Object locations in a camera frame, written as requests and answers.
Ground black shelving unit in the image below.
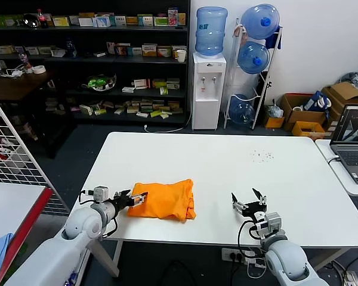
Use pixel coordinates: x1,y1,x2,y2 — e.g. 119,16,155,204
0,0,192,126

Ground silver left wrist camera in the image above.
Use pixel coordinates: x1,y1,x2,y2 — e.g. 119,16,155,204
94,186,110,204

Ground white shelf with red edge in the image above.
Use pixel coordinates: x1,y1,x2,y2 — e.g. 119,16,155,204
0,182,54,286

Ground black shiny helmet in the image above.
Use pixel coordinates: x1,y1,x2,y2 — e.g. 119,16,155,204
22,13,38,30

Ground pink colourful upright box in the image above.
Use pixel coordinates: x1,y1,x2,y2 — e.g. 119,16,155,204
168,8,180,27

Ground brown wooden desk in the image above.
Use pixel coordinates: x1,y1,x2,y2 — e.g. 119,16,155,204
0,70,78,158

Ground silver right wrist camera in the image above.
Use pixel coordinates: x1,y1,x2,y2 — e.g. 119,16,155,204
265,212,283,236

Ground blue white medicine box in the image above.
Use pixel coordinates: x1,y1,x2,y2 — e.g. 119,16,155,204
92,15,112,29

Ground white metal jug rack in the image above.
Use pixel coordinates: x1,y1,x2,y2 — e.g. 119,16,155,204
223,17,283,130

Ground orange t-shirt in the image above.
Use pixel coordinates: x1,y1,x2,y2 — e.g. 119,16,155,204
126,178,197,222

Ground brown cardboard box with flaps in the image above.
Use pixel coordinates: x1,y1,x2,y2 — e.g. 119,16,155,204
322,82,358,120

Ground yellow cardboard tray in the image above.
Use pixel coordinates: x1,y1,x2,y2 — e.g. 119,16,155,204
292,120,326,141

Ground cola bottle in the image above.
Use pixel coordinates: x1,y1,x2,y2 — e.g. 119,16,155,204
36,8,49,30

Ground white floor cable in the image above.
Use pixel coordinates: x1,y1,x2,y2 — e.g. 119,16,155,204
143,114,193,134

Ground teal white medicine box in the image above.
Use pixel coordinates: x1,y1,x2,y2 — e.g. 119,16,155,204
137,14,154,27

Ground clear plastic bag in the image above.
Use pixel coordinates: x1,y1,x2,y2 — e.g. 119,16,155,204
267,104,285,119

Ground white water dispenser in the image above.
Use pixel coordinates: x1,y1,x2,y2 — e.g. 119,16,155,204
192,52,227,131

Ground blue water jug with label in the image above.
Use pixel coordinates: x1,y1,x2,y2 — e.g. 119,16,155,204
195,7,229,59

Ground blue bottle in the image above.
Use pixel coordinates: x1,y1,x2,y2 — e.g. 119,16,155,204
65,37,78,59

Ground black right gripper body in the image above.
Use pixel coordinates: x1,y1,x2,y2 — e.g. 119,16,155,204
243,201,268,222

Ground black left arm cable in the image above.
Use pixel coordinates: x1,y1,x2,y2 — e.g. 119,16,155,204
78,189,119,238

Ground white extension socket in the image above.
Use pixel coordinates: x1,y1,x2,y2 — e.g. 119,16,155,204
5,68,25,79

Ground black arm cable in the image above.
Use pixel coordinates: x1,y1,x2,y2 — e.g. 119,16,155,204
78,189,119,238
237,220,265,263

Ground clear bottle pink contents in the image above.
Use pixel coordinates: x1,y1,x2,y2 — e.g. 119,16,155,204
17,51,30,71

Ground grey open laptop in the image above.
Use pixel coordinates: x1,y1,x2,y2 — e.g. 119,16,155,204
329,104,358,185

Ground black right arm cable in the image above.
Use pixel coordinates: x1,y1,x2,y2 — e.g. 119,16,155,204
237,220,265,263

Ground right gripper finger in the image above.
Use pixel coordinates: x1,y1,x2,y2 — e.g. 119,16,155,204
230,192,249,214
251,187,269,207

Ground white power strip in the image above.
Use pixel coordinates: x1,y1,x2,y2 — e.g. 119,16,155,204
221,247,247,263

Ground floor power strip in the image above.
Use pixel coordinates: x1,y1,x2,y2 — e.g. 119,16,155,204
341,270,358,286

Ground orange white medicine box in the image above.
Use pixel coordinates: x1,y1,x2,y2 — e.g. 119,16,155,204
142,44,159,58

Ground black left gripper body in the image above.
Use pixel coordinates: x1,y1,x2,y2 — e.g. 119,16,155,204
109,195,134,213

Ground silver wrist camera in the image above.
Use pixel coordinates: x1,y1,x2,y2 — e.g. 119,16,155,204
265,212,283,236
94,186,110,204

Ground yellow white medicine box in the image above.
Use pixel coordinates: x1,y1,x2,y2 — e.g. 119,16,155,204
52,16,71,27

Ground blue bag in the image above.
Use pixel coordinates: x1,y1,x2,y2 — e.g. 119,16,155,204
303,90,333,113

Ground open brown cardboard box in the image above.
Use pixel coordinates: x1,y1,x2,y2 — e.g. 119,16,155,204
279,93,328,132

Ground white wire grid panel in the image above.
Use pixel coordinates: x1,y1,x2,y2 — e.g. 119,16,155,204
0,89,71,215

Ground small yellow box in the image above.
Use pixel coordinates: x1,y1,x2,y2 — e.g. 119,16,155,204
263,114,286,129

